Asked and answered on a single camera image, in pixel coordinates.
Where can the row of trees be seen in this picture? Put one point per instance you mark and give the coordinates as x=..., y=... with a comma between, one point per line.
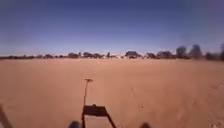
x=133, y=54

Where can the reddish-brown dirt ground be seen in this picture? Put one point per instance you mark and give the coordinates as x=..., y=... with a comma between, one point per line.
x=140, y=90

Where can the robot's own part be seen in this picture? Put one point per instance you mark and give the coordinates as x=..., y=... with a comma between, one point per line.
x=74, y=125

